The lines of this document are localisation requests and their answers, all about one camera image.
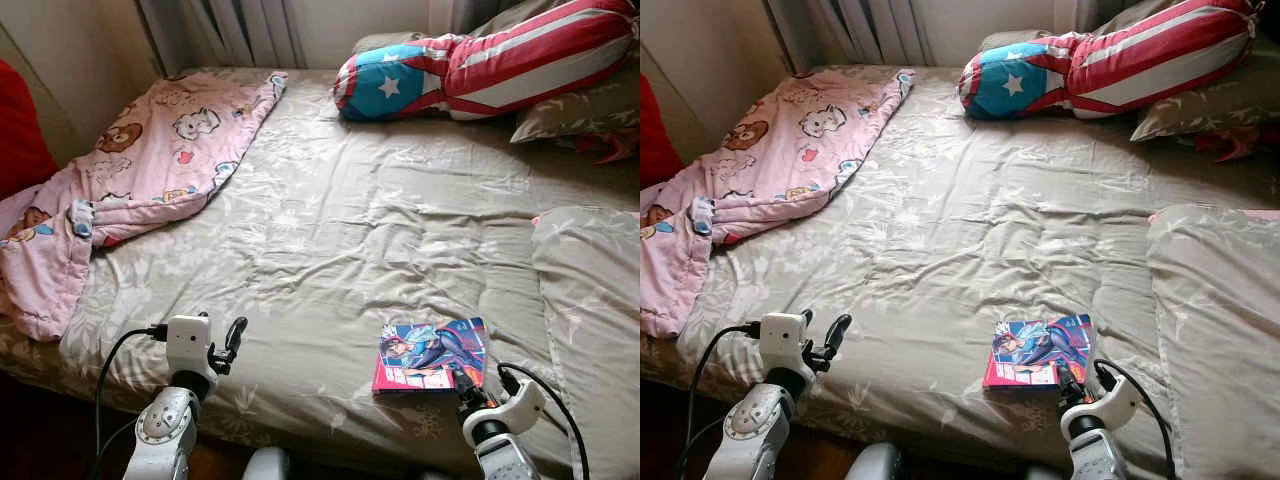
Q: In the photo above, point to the colourful comic book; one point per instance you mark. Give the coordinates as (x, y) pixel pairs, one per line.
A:
(1035, 348)
(430, 350)

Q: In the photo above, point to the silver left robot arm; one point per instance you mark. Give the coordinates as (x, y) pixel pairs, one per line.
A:
(165, 430)
(755, 430)

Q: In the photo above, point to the bed with beige floral sheet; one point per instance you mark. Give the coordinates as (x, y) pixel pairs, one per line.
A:
(960, 240)
(350, 240)

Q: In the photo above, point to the pink cartoon print blanket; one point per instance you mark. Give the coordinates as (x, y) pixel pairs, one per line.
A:
(790, 145)
(160, 150)

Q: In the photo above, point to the thick red cushion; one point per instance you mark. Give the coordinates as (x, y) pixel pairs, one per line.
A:
(20, 140)
(655, 140)

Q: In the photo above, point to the red cloth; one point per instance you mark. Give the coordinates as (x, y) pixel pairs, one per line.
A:
(615, 148)
(1235, 145)

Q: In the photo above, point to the stars and stripes bolster pillow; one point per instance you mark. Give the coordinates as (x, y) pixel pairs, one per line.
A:
(520, 65)
(1140, 60)

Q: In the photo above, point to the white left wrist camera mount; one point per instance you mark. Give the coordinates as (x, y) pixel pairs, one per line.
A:
(188, 345)
(782, 342)

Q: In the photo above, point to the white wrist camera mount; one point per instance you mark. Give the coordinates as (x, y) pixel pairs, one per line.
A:
(782, 342)
(1115, 400)
(188, 345)
(520, 405)

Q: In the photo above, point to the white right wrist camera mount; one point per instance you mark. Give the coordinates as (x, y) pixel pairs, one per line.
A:
(1115, 400)
(520, 405)

